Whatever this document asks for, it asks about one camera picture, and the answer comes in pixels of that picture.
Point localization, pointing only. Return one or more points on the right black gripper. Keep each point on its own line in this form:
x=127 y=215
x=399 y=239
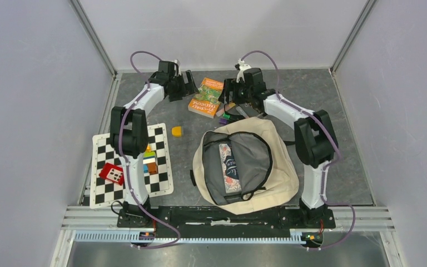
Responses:
x=231 y=84

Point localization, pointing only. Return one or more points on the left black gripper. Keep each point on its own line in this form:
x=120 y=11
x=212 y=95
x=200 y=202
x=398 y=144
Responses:
x=187 y=89

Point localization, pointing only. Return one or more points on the orange treehouse book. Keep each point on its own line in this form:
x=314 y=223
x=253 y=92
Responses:
x=206 y=101

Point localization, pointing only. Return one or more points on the cream canvas backpack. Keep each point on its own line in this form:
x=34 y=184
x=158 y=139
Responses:
x=267 y=175

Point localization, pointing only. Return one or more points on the floral navy book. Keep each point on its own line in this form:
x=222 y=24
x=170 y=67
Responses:
x=229 y=169

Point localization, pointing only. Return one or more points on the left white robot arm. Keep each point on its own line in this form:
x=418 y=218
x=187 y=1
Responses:
x=129 y=132

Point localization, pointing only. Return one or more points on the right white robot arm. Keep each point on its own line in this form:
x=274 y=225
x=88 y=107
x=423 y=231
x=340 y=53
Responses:
x=314 y=136

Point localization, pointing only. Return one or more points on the green marker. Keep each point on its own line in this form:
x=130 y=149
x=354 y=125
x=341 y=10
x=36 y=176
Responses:
x=233 y=118

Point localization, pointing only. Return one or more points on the yellow cube block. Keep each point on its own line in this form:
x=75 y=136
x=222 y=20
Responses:
x=177 y=131

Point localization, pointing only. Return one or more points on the colourful block stack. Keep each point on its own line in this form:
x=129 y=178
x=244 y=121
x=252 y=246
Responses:
x=150 y=161

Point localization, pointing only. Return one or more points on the red calculator toy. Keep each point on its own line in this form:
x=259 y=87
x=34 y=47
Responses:
x=112 y=173

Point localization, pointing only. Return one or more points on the checkered chess mat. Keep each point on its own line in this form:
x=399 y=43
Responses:
x=102 y=193

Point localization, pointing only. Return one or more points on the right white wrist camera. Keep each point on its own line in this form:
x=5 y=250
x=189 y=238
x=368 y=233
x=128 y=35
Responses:
x=241 y=67

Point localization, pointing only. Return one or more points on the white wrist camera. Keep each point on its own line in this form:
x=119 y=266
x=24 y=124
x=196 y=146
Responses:
x=177 y=67
x=241 y=67

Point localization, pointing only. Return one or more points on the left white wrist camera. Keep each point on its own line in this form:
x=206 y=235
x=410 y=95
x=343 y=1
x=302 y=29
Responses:
x=177 y=67

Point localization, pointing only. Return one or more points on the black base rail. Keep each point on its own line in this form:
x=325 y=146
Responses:
x=205 y=223

